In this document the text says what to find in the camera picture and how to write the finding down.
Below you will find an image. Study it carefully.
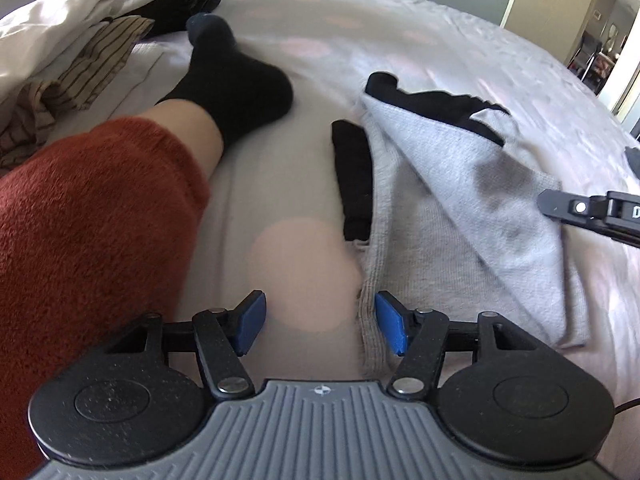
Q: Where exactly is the pink dotted bed sheet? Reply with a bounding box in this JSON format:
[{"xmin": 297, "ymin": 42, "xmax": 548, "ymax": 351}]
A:
[{"xmin": 44, "ymin": 0, "xmax": 640, "ymax": 466}]

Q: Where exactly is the striped brown garment pile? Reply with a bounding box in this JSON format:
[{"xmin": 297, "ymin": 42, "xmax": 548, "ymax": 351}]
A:
[{"xmin": 1, "ymin": 0, "xmax": 154, "ymax": 174}]

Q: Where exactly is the dark grey crumpled garment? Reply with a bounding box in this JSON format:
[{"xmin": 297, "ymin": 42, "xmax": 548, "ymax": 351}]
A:
[{"xmin": 625, "ymin": 146, "xmax": 640, "ymax": 179}]

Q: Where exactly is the person's left leg black sock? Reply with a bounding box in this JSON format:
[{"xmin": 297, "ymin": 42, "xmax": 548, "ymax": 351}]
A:
[{"xmin": 0, "ymin": 12, "xmax": 295, "ymax": 480}]

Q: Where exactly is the cream bedroom door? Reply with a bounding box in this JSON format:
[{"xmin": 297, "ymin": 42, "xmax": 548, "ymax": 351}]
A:
[{"xmin": 500, "ymin": 0, "xmax": 597, "ymax": 64}]

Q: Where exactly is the grey black raglan shirt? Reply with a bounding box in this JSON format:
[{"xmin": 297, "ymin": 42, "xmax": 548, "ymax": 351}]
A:
[{"xmin": 332, "ymin": 72, "xmax": 591, "ymax": 377}]

